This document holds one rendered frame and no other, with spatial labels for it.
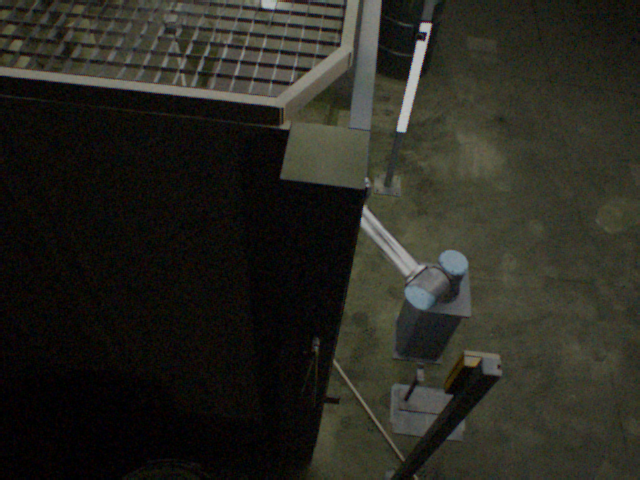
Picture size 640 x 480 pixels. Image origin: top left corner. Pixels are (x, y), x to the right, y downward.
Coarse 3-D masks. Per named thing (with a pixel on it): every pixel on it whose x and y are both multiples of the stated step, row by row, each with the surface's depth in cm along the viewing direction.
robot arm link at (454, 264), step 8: (440, 256) 276; (448, 256) 275; (456, 256) 275; (440, 264) 273; (448, 264) 271; (456, 264) 272; (464, 264) 273; (448, 272) 270; (456, 272) 269; (464, 272) 272; (456, 280) 273; (456, 288) 283
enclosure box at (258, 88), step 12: (228, 48) 235; (252, 60) 235; (264, 60) 237; (276, 60) 239; (288, 60) 241; (228, 72) 227; (240, 72) 228; (252, 72) 230; (264, 72) 232; (276, 72) 234; (288, 72) 237; (216, 84) 221; (228, 84) 222; (240, 84) 224; (264, 84) 228; (288, 120) 220
